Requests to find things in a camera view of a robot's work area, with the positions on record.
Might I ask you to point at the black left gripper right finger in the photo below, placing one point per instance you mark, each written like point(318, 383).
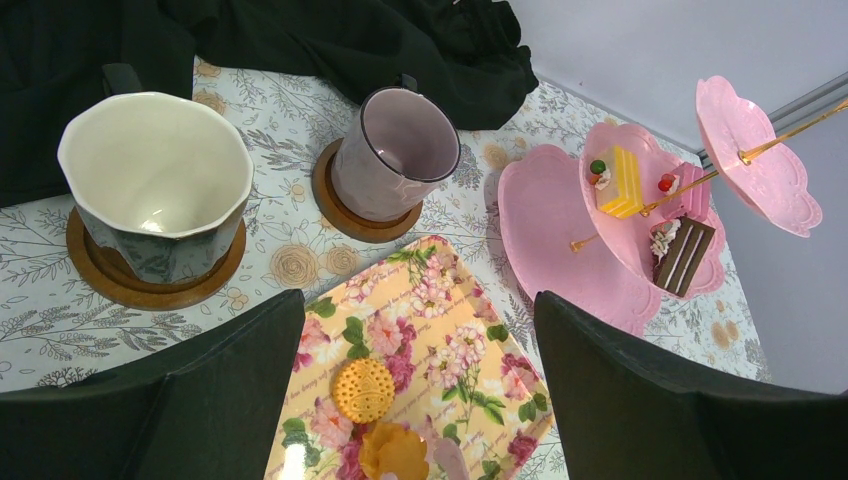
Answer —
point(628, 409)

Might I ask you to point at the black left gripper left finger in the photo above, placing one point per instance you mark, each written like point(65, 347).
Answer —
point(205, 408)

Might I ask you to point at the round orange cookie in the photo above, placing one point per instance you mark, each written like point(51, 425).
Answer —
point(363, 390)

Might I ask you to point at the chocolate wafer biscuit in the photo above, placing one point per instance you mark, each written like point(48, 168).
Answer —
point(678, 246)

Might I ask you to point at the small orange cookie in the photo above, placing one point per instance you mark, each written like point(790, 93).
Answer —
point(391, 448)

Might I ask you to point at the pink three-tier cake stand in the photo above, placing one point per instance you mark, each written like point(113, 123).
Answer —
point(557, 240)

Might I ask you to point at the white paper cup black base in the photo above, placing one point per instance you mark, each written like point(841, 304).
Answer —
point(151, 163)

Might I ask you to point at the pink wafer biscuit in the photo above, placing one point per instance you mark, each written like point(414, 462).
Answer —
point(693, 203)

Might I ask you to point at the yellow wafer biscuit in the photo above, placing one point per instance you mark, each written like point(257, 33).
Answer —
point(614, 176)

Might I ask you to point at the purple mug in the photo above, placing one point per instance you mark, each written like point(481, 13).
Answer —
point(400, 147)

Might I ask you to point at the floral serving tray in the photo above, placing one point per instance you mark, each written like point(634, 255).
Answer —
point(455, 370)

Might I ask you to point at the brown round coaster left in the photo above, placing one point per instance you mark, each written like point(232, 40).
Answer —
point(150, 272)

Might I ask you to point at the brown round coaster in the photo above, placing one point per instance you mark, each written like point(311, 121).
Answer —
point(342, 218)
point(150, 272)

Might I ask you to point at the brown round coaster right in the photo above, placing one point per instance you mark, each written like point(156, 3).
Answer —
point(342, 218)

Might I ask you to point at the black cloth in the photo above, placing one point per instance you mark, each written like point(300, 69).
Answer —
point(467, 56)

